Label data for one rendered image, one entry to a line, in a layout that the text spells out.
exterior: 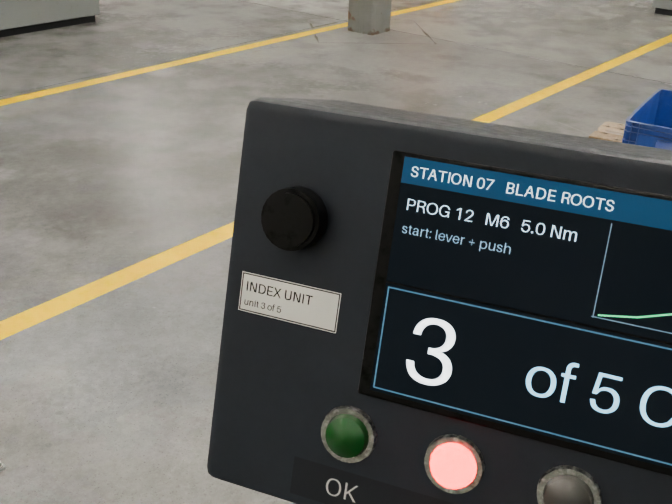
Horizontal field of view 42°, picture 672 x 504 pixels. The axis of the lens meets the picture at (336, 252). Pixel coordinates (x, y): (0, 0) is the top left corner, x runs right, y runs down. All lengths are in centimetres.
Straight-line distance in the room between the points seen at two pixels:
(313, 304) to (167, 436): 185
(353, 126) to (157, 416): 196
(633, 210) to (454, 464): 13
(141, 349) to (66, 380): 24
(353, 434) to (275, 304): 7
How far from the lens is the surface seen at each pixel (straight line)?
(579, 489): 39
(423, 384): 39
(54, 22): 672
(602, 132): 424
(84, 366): 253
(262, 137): 40
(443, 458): 39
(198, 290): 286
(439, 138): 37
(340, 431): 40
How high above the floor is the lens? 137
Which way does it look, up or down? 26 degrees down
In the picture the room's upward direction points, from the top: 2 degrees clockwise
